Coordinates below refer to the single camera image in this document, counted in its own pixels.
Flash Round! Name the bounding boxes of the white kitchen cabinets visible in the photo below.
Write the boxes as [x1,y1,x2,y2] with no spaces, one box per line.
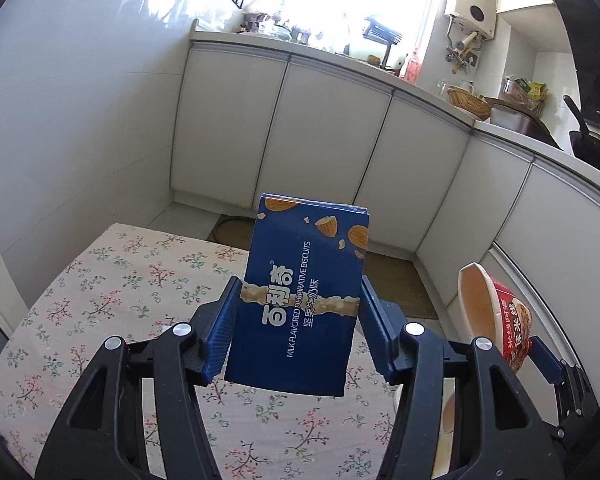
[170,32,600,396]

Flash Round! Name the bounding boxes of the blue dish rack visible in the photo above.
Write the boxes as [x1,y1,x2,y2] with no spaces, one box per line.
[363,18,403,68]

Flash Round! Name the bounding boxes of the red bottle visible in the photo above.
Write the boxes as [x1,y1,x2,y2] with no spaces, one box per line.
[404,49,422,84]

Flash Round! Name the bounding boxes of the blue biscuit box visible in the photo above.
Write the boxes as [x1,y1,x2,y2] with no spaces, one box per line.
[225,193,370,396]

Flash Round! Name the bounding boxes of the metal tray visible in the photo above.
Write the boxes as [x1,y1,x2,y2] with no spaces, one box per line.
[484,98,560,150]

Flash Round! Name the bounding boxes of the white plastic trash bin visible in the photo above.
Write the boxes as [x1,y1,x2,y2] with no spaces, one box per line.
[392,376,462,480]

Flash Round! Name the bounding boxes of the wicker basket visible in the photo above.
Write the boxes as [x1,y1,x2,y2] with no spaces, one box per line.
[446,86,491,122]

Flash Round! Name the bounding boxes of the black frying pan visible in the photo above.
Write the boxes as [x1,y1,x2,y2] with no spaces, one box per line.
[562,94,600,170]

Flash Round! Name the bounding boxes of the red instant noodle bowl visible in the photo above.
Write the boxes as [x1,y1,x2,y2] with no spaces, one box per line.
[457,262,533,373]

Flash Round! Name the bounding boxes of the black range hood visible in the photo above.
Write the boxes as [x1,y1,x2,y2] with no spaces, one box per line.
[554,0,600,126]

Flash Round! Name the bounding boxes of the snack bags on counter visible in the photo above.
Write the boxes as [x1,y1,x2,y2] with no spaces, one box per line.
[500,75,548,116]

